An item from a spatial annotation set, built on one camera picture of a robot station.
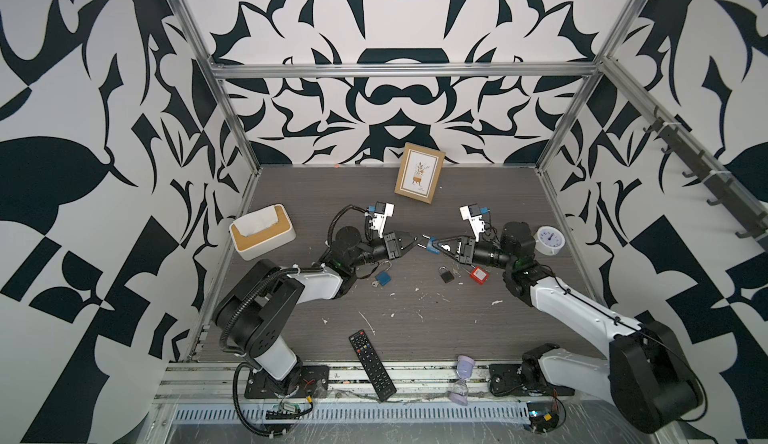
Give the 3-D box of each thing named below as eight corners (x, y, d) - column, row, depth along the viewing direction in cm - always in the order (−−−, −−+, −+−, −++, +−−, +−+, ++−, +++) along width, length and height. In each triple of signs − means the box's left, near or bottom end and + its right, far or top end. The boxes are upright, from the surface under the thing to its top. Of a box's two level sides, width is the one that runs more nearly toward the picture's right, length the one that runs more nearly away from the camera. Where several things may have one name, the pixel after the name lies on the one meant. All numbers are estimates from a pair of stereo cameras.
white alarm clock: (529, 249, 101) (535, 242, 98) (538, 230, 106) (543, 222, 103) (554, 262, 99) (561, 254, 95) (561, 241, 104) (568, 233, 100)
